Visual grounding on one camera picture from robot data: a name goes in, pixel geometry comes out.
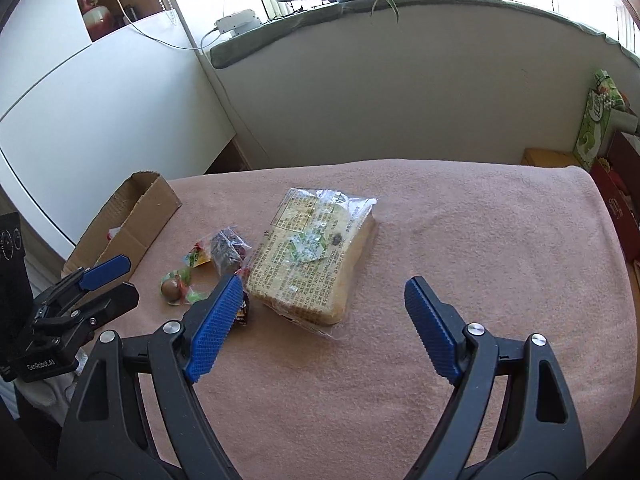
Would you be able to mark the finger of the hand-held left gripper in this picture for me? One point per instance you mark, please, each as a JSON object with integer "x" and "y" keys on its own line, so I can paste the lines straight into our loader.
{"x": 107, "y": 267}
{"x": 112, "y": 300}

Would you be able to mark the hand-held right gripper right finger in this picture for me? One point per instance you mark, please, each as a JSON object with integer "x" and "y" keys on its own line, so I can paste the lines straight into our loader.
{"x": 432, "y": 330}

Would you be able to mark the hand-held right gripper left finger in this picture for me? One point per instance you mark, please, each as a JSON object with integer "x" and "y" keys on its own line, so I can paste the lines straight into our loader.
{"x": 217, "y": 330}

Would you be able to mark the dark red snack packet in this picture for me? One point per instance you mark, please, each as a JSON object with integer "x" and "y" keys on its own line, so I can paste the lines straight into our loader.
{"x": 243, "y": 312}

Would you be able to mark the small white snack packet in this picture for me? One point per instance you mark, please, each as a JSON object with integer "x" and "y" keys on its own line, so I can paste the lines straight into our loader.
{"x": 114, "y": 233}

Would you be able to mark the brown ball candy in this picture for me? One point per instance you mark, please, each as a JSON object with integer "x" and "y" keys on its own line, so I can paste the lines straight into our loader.
{"x": 171, "y": 289}

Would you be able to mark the brown cardboard box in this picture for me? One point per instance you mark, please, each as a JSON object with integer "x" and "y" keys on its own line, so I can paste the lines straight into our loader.
{"x": 145, "y": 220}

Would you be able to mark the clear packet of dark snack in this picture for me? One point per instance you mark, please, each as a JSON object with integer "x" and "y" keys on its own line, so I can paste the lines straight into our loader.
{"x": 225, "y": 250}

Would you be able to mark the bagged sliced bread loaf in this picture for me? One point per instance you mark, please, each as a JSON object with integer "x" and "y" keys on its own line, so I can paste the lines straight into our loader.
{"x": 305, "y": 260}

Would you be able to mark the person's left hand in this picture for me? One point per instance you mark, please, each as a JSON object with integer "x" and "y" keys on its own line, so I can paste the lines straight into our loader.
{"x": 52, "y": 390}

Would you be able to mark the white cabinet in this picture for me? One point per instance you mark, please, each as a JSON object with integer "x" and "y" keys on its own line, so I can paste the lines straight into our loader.
{"x": 110, "y": 125}

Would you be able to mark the red open box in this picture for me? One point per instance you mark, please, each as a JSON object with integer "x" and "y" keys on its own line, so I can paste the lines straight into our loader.
{"x": 617, "y": 195}

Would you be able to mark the red vase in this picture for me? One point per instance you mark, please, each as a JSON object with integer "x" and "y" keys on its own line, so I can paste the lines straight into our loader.
{"x": 95, "y": 10}

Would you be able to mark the green paper bag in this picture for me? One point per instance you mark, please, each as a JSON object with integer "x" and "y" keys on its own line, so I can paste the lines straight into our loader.
{"x": 597, "y": 125}

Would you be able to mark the white device box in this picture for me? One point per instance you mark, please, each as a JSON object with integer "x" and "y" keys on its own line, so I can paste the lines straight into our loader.
{"x": 237, "y": 22}

